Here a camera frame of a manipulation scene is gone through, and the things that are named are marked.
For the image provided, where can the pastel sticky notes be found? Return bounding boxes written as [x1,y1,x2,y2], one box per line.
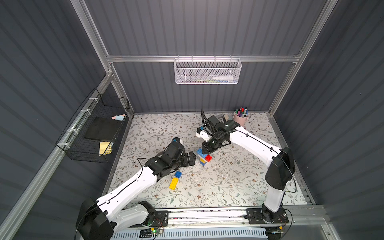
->
[111,114,126,121]

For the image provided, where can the pink pen cup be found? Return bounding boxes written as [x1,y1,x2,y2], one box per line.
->
[233,112,249,127]

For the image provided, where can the aluminium front rail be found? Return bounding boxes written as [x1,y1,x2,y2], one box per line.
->
[83,206,328,231]

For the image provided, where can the yellow sticky notes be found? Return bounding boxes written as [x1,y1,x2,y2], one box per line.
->
[99,142,114,156]

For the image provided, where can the white wire mesh basket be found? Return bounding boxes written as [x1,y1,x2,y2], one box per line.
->
[174,57,242,85]

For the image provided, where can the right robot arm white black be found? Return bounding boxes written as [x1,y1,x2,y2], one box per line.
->
[197,110,296,217]

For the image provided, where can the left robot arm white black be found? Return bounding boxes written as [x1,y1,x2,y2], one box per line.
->
[75,137,197,240]

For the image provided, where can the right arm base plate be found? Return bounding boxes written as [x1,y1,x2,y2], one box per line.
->
[245,208,290,225]

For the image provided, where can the black notebook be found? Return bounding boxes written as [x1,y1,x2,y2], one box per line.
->
[84,117,122,142]

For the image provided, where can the long yellow lego brick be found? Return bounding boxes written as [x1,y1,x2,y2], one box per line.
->
[169,177,179,190]

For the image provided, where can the white bottle in basket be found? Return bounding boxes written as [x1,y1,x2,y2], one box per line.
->
[213,76,234,82]

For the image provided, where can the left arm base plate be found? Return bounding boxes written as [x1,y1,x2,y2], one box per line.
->
[130,210,169,228]

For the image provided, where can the red lego brick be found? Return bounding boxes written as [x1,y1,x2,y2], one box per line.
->
[205,155,213,162]

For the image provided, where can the floral table mat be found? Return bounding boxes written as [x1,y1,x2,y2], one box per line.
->
[107,114,268,208]

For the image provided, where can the dark blue square lego brick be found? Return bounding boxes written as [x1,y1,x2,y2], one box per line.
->
[175,171,182,179]

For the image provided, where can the black wire basket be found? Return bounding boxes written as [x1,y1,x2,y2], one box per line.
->
[57,90,130,164]

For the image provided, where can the light blue long lego brick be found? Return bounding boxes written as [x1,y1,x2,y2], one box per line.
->
[197,148,208,159]

